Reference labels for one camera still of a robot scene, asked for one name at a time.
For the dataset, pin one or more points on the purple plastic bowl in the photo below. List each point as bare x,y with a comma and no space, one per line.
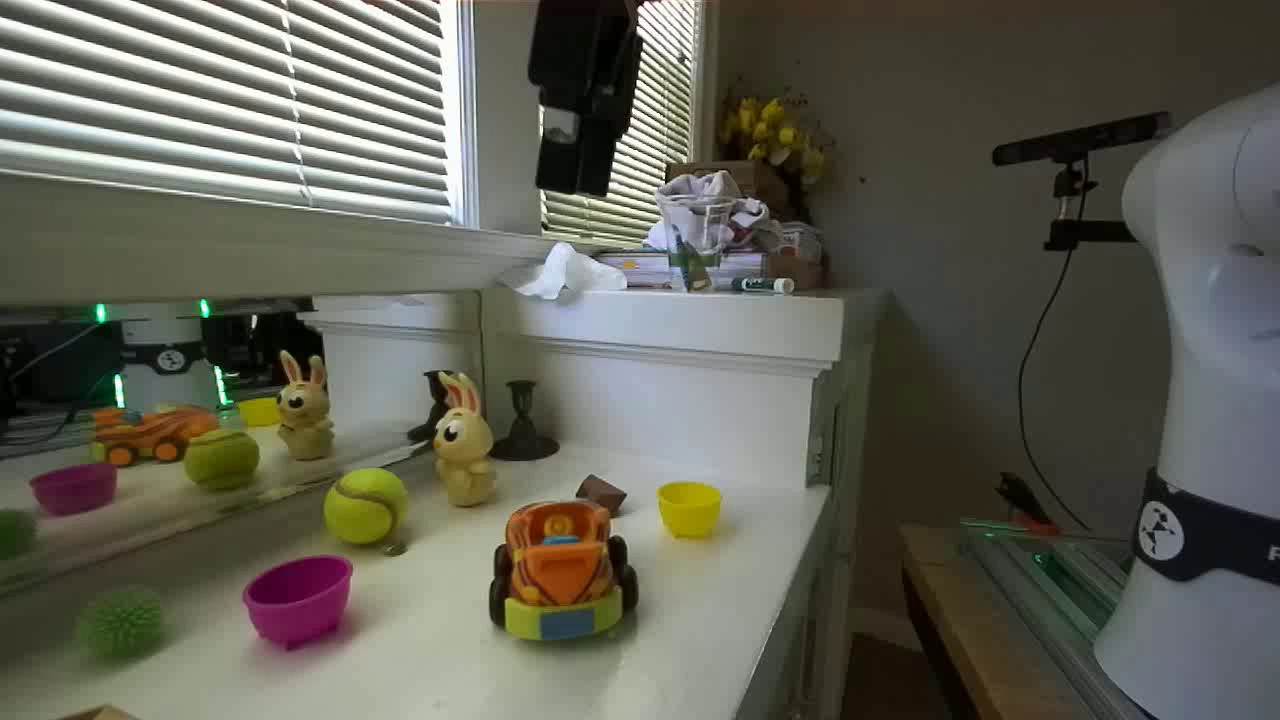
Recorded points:
297,602

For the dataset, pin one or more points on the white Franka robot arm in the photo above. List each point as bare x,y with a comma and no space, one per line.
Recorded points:
1207,400

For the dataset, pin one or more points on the narrow white window blind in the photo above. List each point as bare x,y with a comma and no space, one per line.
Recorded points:
665,120

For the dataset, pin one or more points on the yellow plastic bowl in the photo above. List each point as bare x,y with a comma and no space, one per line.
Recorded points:
691,509

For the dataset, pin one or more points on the black candlestick holder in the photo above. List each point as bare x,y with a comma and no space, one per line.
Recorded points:
527,433

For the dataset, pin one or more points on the wide white window blind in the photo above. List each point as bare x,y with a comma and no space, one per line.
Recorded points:
202,94

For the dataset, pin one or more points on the white drawer cabinet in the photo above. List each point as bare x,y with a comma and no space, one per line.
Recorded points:
800,627

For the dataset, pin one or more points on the cardboard box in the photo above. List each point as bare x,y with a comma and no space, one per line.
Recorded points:
661,270

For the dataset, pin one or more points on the orange and green toy car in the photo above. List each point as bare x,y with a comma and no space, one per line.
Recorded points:
560,575

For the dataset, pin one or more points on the black camera stand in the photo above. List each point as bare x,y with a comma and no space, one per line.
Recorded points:
1078,230

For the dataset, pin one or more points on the small brown block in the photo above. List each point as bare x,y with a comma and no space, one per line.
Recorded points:
600,495

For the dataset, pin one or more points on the white raised shelf unit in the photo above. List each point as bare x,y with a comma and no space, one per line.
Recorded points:
692,363

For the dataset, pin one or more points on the light wooden block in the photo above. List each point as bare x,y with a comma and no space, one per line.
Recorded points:
97,714

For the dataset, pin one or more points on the green-tinted aluminium rail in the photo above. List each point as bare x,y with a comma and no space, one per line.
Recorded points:
1053,587

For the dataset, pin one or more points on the black bar camera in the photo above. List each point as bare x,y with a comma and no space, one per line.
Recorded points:
1080,136

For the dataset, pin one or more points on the yellow-green tennis ball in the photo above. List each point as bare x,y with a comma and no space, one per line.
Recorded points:
366,504

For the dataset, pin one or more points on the wooden side table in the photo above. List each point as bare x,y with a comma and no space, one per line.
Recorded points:
975,627

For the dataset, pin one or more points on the green spiky rubber ball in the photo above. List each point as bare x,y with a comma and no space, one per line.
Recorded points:
120,627

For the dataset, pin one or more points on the wall mirror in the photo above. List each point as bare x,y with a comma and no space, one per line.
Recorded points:
161,400

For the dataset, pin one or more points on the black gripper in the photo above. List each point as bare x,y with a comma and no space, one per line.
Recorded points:
584,60

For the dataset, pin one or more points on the green and white marker tube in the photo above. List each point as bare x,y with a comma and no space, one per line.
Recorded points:
771,285

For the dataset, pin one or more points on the pinkish brown fabric bundle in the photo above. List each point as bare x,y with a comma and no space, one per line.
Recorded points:
798,250

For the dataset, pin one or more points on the yellow flower bouquet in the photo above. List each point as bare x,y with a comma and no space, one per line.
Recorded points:
776,136

